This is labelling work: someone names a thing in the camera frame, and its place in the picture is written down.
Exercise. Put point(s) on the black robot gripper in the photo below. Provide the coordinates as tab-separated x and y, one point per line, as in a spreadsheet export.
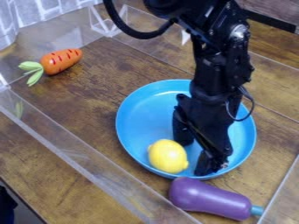
202	118

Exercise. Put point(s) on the yellow toy lemon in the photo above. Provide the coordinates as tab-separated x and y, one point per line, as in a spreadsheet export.
167	156

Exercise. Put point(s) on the purple toy eggplant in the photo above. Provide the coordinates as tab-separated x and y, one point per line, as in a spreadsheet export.
195	196

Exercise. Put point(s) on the blue round tray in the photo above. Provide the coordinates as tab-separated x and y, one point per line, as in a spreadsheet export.
145	122

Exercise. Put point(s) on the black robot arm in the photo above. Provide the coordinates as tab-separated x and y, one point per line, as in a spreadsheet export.
218	26

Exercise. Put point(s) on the orange toy carrot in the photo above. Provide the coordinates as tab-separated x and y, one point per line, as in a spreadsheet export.
52	63

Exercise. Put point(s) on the clear acrylic enclosure wall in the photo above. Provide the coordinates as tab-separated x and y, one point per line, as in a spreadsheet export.
62	160

